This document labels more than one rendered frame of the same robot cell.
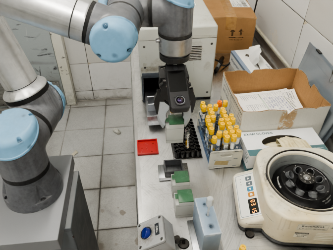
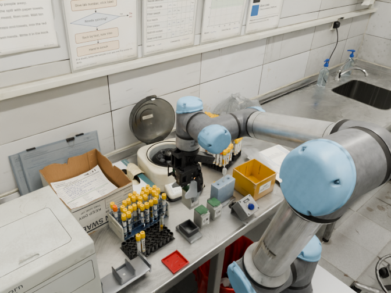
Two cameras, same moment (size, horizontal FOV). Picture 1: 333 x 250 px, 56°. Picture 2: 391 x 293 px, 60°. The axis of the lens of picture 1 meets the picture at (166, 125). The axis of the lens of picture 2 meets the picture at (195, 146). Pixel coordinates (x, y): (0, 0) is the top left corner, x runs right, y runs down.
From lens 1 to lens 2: 1.37 m
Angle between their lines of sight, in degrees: 92
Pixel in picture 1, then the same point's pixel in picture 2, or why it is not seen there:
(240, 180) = (176, 190)
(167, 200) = (212, 225)
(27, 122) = not seen: hidden behind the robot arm
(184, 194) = (213, 202)
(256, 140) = (137, 187)
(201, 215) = (226, 183)
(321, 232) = not seen: hidden behind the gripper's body
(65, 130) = not seen: outside the picture
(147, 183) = (209, 241)
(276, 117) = (117, 173)
